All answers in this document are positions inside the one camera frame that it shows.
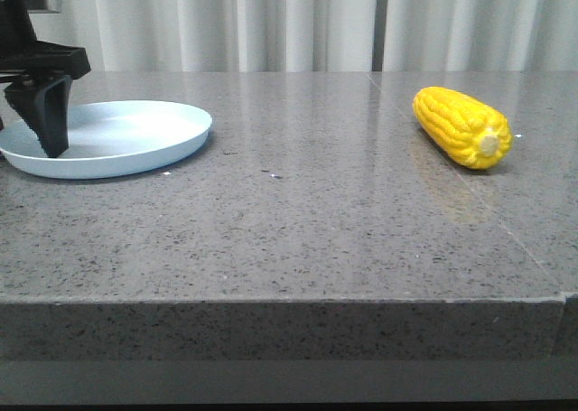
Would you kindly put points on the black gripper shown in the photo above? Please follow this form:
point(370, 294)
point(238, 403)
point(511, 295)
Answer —
point(42, 100)

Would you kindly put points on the light blue round plate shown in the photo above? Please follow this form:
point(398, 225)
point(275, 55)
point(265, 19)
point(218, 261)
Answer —
point(110, 139)

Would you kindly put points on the yellow corn cob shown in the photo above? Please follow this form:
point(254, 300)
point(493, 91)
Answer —
point(472, 133)

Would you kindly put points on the white pleated curtain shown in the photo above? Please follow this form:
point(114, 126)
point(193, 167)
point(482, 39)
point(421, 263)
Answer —
point(310, 35)

